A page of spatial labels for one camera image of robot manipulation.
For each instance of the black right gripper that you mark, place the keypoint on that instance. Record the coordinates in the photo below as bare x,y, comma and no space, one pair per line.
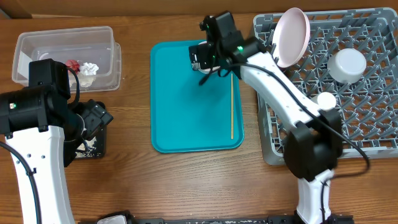
204,55

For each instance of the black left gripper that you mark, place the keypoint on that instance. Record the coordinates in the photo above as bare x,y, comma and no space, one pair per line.
96,116

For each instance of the pink saucer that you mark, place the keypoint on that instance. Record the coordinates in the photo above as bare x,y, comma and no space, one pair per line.
199,57

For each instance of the white tissue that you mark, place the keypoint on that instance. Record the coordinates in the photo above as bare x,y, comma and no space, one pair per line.
87,74

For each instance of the red snack wrapper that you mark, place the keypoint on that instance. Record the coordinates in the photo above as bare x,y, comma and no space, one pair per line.
74,65

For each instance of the large white plate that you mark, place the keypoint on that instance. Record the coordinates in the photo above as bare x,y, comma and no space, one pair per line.
291,36

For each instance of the white cup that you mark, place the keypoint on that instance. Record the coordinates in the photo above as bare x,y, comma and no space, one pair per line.
325,100

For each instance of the grey-green bowl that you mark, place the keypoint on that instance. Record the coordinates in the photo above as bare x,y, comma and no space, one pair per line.
347,66

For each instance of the grey dishwasher rack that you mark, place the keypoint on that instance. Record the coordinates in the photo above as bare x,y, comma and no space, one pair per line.
368,107

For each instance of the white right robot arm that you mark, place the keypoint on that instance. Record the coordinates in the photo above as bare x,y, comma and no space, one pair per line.
314,135

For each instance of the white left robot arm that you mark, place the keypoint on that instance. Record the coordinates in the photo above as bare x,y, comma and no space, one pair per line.
43,131

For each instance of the black food waste tray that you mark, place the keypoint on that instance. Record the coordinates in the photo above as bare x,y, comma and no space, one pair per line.
91,149

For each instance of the wooden chopstick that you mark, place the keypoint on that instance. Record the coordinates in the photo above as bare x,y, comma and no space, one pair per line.
232,107

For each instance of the clear plastic bin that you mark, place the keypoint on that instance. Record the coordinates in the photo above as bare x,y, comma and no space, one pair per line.
88,44

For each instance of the teal serving tray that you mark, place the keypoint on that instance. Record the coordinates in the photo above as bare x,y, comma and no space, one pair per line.
184,115

